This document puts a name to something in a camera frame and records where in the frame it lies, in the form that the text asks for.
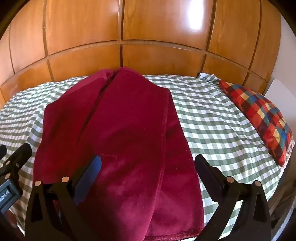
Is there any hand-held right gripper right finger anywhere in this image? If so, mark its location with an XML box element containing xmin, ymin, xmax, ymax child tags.
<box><xmin>194</xmin><ymin>154</ymin><xmax>272</xmax><ymax>241</ymax></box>

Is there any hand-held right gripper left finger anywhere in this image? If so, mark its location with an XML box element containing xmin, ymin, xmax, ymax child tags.
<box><xmin>24</xmin><ymin>155</ymin><xmax>102</xmax><ymax>241</ymax></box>

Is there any dark red fleece garment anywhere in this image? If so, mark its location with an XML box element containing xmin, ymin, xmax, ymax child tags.
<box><xmin>32</xmin><ymin>66</ymin><xmax>204</xmax><ymax>241</ymax></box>

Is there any green white checkered bed sheet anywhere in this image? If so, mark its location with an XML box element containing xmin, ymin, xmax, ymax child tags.
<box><xmin>0</xmin><ymin>74</ymin><xmax>292</xmax><ymax>241</ymax></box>

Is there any red plaid pillow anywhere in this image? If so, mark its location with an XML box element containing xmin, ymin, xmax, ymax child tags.
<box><xmin>218</xmin><ymin>80</ymin><xmax>296</xmax><ymax>168</ymax></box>

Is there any wooden headboard panel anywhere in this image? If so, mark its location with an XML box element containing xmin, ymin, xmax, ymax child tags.
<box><xmin>0</xmin><ymin>0</ymin><xmax>282</xmax><ymax>109</ymax></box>

